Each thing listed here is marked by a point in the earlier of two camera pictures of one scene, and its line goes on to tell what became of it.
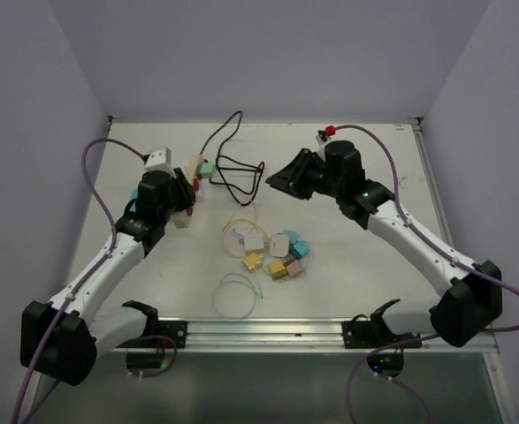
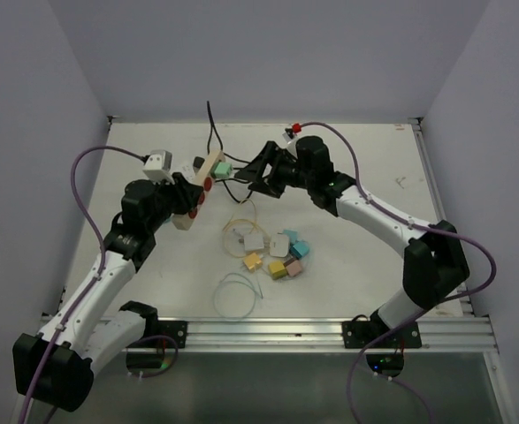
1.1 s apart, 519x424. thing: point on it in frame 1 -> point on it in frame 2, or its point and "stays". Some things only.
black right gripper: x=292 y=177 -> x=275 y=155
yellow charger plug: x=278 y=269 stays
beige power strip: x=182 y=217 -> x=205 y=179
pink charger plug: x=293 y=268 stays
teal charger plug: x=299 y=249 stays
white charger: x=254 y=241 stays
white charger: x=278 y=246 stays
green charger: x=206 y=170 -> x=223 y=170
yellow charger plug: x=252 y=261 stays
